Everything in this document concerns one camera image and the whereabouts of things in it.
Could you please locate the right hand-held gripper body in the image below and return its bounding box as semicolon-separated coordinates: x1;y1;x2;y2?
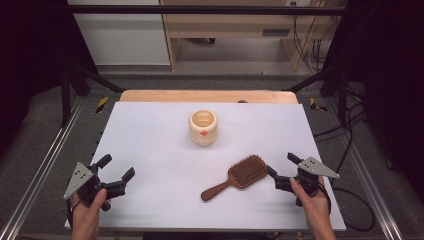
274;156;341;198

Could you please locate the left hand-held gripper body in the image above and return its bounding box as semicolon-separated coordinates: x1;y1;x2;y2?
63;162;127;203

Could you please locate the brown wooden hairbrush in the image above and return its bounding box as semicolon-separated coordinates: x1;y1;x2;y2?
200;153;270;202

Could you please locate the cream ceramic cup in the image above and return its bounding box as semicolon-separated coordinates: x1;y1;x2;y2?
188;109;219;147

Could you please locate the person's left hand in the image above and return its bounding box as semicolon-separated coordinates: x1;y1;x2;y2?
71;188;113;223

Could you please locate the person's right hand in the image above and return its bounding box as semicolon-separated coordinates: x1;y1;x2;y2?
289;176;332;222

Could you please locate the yellow black tape strip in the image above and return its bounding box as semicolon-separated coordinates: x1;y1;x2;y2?
309;97;328;112
95;96;110;114

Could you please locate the white cabinet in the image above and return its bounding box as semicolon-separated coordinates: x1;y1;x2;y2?
67;0;171;66

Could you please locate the light wooden desk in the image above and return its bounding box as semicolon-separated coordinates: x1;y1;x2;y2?
159;0;348;72

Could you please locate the black floor cable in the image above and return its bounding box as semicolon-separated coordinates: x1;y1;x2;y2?
313;85;377;233

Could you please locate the aluminium floor rail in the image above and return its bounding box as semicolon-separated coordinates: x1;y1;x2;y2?
0;96;85;240
324;97;405;240

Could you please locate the black frame strut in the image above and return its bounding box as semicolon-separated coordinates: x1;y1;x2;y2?
283;63;350;127
60;63;125;128

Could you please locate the hanging cable bundle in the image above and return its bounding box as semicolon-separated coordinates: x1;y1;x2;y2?
290;2;335;73

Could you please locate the black frame crossbar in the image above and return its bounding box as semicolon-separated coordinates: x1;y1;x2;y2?
46;4;355;16

